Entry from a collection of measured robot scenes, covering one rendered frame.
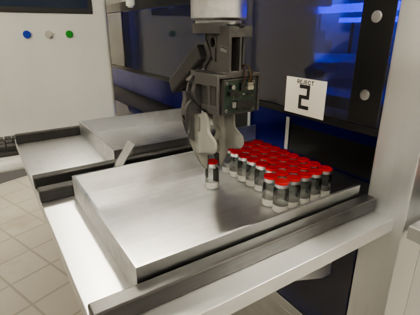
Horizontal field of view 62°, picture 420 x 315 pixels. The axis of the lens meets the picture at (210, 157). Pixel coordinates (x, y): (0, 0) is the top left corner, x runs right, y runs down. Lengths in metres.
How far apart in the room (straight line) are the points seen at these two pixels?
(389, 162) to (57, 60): 1.01
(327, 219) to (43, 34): 1.01
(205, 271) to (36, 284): 1.60
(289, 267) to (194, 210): 0.16
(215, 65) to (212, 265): 0.26
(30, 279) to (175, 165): 1.43
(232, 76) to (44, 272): 1.66
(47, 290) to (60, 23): 1.18
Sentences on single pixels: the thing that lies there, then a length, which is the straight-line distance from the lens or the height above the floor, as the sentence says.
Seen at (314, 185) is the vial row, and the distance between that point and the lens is 0.54.
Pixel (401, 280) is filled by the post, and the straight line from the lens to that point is 0.62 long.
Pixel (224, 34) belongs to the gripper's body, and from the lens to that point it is 0.46.
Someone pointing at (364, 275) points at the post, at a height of 0.77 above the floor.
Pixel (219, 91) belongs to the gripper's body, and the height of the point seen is 1.05.
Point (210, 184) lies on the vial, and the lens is 0.56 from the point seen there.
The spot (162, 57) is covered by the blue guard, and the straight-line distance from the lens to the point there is 1.03.
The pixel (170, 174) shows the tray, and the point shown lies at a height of 0.88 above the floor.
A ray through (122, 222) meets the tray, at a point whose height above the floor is 0.88.
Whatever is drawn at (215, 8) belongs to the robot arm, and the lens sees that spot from 0.47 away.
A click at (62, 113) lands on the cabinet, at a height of 0.86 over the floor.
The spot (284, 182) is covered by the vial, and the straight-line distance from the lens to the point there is 0.49.
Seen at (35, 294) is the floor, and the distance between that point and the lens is 1.87.
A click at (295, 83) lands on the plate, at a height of 1.04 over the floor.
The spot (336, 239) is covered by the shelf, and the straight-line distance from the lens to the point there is 0.47.
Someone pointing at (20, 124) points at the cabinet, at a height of 0.84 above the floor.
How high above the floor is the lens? 1.13
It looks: 20 degrees down
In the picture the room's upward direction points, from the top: straight up
